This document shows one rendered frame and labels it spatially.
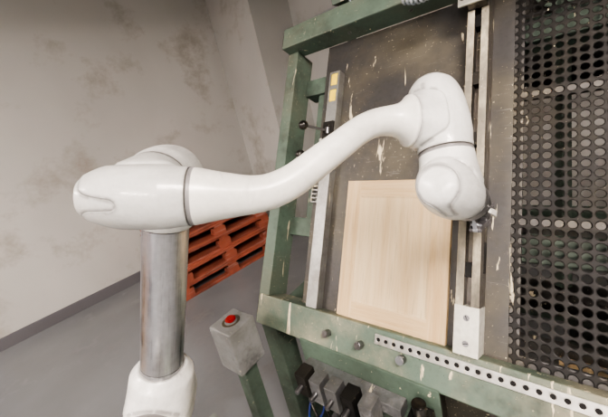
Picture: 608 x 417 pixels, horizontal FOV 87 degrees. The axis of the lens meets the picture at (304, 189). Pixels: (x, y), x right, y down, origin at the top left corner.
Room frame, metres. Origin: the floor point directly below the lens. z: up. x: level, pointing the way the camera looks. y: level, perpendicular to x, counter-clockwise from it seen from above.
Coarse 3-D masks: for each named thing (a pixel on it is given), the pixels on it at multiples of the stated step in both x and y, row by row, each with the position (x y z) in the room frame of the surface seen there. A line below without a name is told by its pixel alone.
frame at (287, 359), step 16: (272, 336) 1.16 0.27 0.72; (288, 336) 1.17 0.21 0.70; (272, 352) 1.18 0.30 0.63; (288, 352) 1.15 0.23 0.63; (288, 368) 1.13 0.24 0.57; (288, 384) 1.15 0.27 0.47; (288, 400) 1.18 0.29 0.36; (304, 400) 1.16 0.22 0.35; (448, 400) 0.93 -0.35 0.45; (304, 416) 1.14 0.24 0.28; (448, 416) 0.93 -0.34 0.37; (464, 416) 0.89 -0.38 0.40; (480, 416) 0.86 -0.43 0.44; (496, 416) 0.77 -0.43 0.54
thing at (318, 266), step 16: (336, 96) 1.35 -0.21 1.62; (336, 112) 1.32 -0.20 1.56; (336, 128) 1.30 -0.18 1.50; (320, 192) 1.21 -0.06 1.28; (320, 208) 1.19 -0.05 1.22; (320, 224) 1.16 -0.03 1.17; (320, 240) 1.13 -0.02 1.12; (320, 256) 1.10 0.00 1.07; (320, 272) 1.08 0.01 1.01; (320, 288) 1.07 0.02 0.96; (320, 304) 1.05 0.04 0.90
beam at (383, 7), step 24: (360, 0) 1.36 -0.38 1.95; (384, 0) 1.28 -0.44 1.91; (432, 0) 1.19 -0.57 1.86; (456, 0) 1.17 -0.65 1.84; (312, 24) 1.51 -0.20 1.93; (336, 24) 1.41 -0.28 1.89; (360, 24) 1.36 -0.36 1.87; (384, 24) 1.34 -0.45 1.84; (288, 48) 1.58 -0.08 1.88; (312, 48) 1.55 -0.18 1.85
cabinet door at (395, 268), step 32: (352, 192) 1.14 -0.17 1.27; (384, 192) 1.06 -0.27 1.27; (352, 224) 1.09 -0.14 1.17; (384, 224) 1.01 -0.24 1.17; (416, 224) 0.94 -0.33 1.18; (448, 224) 0.88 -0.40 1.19; (352, 256) 1.04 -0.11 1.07; (384, 256) 0.97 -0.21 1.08; (416, 256) 0.90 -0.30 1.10; (448, 256) 0.84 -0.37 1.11; (352, 288) 0.99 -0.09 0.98; (384, 288) 0.92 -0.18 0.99; (416, 288) 0.86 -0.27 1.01; (448, 288) 0.81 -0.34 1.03; (384, 320) 0.88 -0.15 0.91; (416, 320) 0.82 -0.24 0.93
